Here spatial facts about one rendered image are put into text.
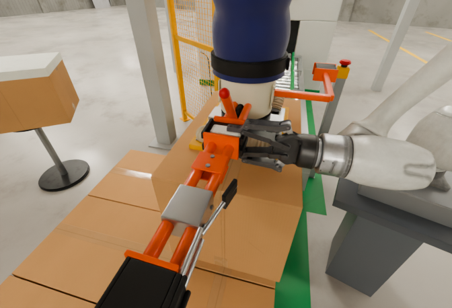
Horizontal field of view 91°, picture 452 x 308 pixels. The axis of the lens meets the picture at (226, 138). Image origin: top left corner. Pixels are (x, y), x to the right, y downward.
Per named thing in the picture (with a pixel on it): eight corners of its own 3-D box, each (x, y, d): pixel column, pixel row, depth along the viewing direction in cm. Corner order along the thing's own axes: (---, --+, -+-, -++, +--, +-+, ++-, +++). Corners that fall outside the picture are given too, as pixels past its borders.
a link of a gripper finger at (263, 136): (288, 152, 48) (290, 147, 47) (239, 136, 48) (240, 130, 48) (288, 142, 51) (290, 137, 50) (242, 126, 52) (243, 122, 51)
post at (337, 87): (306, 171, 208) (337, 64, 149) (313, 173, 206) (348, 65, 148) (306, 177, 202) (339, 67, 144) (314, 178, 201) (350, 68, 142)
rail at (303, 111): (295, 68, 322) (298, 55, 311) (299, 69, 321) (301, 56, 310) (296, 185, 140) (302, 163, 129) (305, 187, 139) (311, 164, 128)
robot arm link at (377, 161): (348, 188, 42) (331, 173, 55) (442, 205, 39) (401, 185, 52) (358, 132, 41) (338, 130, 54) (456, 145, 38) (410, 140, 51)
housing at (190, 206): (181, 199, 41) (178, 182, 39) (216, 208, 40) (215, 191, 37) (162, 233, 36) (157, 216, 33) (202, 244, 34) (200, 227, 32)
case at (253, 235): (216, 154, 130) (214, 90, 107) (286, 165, 122) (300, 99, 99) (171, 252, 83) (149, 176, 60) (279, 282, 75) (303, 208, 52)
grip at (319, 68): (311, 73, 96) (314, 62, 93) (333, 75, 94) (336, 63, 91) (312, 80, 89) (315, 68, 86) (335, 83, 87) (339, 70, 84)
